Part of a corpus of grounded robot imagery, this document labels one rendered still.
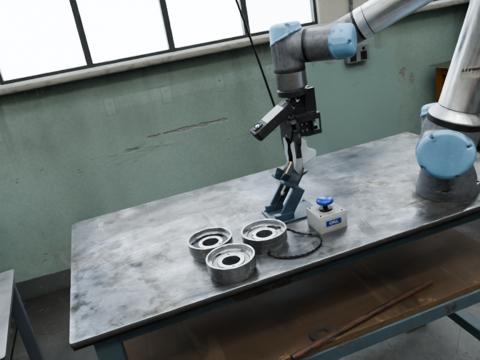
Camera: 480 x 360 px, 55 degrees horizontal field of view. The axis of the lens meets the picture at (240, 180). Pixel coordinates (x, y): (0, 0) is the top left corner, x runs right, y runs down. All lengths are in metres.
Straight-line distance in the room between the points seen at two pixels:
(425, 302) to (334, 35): 0.70
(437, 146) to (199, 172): 1.85
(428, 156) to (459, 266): 0.48
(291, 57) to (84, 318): 0.71
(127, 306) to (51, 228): 1.77
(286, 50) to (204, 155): 1.67
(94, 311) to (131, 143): 1.68
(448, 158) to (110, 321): 0.76
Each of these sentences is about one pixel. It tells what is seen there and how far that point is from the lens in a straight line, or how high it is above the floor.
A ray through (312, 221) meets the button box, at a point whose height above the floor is 0.82.
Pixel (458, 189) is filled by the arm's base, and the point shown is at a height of 0.83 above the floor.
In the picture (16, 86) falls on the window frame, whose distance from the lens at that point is 2.47.
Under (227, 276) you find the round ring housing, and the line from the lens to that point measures 0.96.
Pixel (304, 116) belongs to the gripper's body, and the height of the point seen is 1.06.
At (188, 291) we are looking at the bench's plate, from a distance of 0.99.
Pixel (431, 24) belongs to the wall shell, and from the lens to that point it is 3.30.
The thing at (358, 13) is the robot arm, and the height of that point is 1.26.
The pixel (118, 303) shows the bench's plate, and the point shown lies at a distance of 1.02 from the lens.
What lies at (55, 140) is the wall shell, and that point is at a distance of 2.58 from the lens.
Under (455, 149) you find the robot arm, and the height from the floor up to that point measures 0.98.
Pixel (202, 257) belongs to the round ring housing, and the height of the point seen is 0.82.
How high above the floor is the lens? 1.33
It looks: 20 degrees down
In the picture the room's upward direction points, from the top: 10 degrees counter-clockwise
